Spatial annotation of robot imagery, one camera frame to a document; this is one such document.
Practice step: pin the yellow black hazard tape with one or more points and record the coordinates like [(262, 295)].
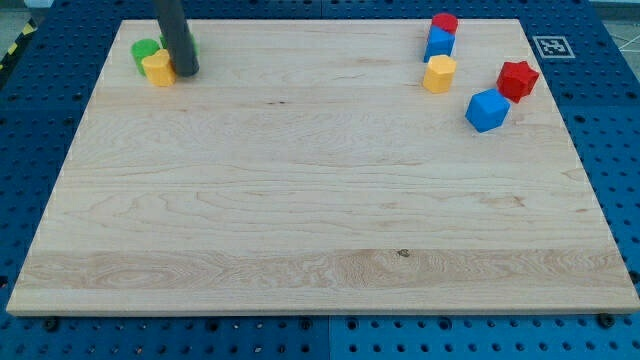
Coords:
[(18, 46)]

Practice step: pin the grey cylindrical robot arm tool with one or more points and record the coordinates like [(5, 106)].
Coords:
[(176, 32)]

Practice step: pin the green cylinder block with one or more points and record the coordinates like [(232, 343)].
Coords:
[(142, 49)]

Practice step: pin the yellow hexagon block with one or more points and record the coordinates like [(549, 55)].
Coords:
[(439, 73)]

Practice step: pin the yellow heart block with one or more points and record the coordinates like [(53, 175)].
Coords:
[(159, 69)]

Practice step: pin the blue cube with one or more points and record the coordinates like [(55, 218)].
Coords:
[(487, 110)]

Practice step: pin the blue wedge block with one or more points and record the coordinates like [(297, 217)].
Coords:
[(439, 42)]

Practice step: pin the green block behind tool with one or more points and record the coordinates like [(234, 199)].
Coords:
[(164, 45)]

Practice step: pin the wooden board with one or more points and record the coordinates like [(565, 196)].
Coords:
[(305, 170)]

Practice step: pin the red cylinder block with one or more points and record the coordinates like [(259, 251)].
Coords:
[(446, 22)]

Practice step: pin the red star block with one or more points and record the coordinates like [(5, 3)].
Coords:
[(516, 80)]

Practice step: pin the white fiducial marker tag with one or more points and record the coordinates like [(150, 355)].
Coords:
[(553, 47)]

